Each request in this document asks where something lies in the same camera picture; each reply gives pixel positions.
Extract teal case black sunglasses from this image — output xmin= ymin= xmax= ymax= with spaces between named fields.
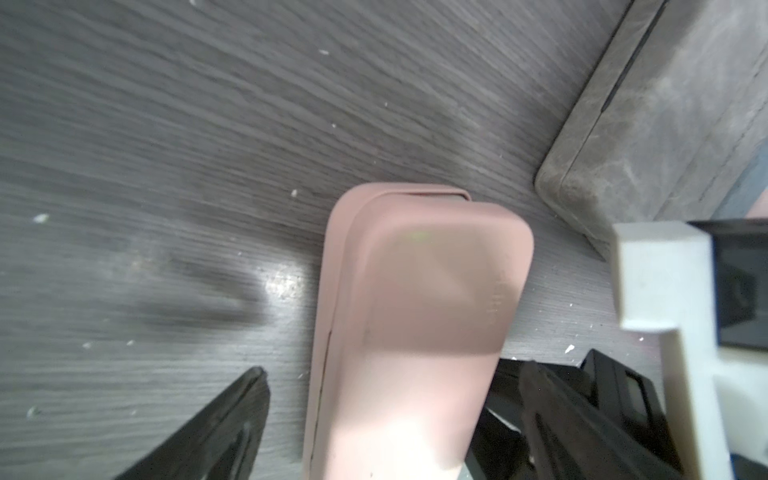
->
xmin=535 ymin=1 xmax=767 ymax=257

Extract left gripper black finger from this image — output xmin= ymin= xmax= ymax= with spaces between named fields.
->
xmin=118 ymin=367 xmax=270 ymax=479

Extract grey case white glasses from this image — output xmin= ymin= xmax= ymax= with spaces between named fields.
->
xmin=713 ymin=140 xmax=767 ymax=220

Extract pink case red glasses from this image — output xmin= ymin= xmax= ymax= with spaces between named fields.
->
xmin=302 ymin=183 xmax=534 ymax=479

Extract teal case yellow glasses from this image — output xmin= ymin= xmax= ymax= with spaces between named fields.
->
xmin=655 ymin=73 xmax=767 ymax=220

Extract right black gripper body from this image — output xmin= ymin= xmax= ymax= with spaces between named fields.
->
xmin=465 ymin=349 xmax=683 ymax=479

